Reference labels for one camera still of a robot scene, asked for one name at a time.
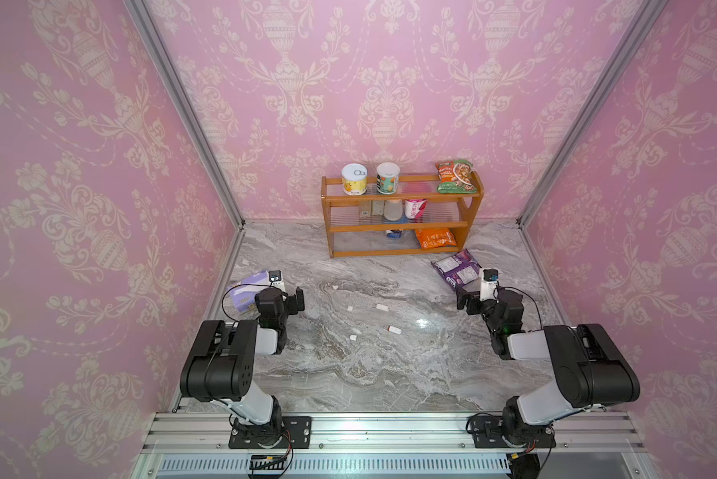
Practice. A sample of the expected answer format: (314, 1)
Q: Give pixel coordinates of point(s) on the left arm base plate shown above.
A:
(280, 433)

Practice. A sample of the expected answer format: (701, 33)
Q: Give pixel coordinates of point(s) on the purple snack bag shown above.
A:
(459, 269)

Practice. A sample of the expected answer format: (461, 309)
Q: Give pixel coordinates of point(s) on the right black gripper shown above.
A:
(472, 300)

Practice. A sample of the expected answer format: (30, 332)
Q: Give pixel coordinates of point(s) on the aluminium front rail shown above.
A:
(394, 445)

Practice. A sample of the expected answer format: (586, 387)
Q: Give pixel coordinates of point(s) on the green white can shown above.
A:
(387, 178)

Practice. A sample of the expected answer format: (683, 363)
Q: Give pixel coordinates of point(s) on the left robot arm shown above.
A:
(219, 369)

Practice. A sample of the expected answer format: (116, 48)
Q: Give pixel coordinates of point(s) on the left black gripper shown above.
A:
(294, 300)

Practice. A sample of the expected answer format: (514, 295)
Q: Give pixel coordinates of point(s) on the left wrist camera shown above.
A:
(275, 279)

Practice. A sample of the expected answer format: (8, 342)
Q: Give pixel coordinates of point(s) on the lavender tissue box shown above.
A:
(241, 295)

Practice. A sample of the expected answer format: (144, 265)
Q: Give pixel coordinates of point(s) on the yellow white can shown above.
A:
(354, 179)

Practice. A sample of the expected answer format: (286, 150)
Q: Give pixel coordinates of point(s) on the orange snack bag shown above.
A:
(435, 238)

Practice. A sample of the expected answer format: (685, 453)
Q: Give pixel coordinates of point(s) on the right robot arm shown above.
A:
(588, 371)

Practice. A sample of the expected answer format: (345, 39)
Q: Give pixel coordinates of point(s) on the wooden shelf rack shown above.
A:
(376, 224)

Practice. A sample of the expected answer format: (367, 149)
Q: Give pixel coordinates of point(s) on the green red snack bag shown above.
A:
(455, 178)

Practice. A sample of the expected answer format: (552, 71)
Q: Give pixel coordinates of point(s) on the white bottle on shelf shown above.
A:
(393, 210)

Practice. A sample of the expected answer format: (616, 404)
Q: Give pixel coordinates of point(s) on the pink white cup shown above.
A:
(413, 209)

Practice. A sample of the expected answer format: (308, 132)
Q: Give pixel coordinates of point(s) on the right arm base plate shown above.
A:
(491, 432)

